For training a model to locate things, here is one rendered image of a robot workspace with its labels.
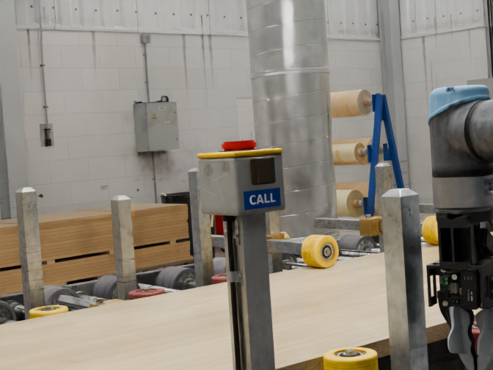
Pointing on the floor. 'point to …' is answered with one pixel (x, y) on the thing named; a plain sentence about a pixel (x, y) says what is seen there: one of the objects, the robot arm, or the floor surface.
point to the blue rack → (381, 112)
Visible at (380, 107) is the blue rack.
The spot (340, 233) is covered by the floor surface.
